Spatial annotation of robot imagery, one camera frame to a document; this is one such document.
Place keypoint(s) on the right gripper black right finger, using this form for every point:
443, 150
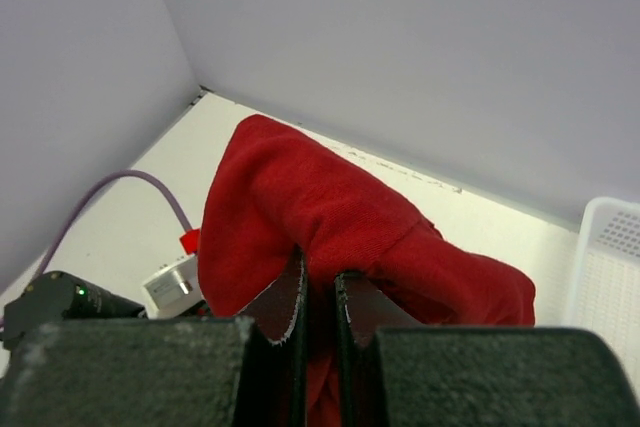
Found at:
395, 371

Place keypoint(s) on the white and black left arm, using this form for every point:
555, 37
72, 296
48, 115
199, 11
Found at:
59, 296

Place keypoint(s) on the white perforated plastic basket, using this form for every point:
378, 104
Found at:
603, 292

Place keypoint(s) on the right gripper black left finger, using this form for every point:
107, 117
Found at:
246, 370

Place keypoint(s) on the red t-shirt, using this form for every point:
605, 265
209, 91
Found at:
277, 189

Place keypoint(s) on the white wrist camera, left arm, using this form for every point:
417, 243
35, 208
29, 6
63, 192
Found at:
174, 289

